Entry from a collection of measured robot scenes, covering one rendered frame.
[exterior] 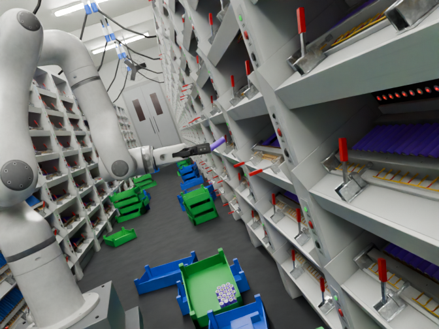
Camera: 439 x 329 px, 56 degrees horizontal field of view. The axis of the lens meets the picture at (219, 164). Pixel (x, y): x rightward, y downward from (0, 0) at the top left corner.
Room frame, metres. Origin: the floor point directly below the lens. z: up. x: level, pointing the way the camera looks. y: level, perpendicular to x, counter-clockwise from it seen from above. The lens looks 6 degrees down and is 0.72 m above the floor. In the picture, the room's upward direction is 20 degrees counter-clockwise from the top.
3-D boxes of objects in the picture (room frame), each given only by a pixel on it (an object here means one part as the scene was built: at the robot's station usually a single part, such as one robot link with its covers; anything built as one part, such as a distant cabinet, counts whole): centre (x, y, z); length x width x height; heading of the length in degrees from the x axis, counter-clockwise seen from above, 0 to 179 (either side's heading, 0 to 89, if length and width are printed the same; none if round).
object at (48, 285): (1.01, 0.50, 0.48); 0.19 x 0.19 x 0.18
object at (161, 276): (2.16, 0.45, 0.04); 0.30 x 0.20 x 0.08; 80
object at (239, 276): (1.77, 0.21, 0.04); 0.30 x 0.20 x 0.08; 95
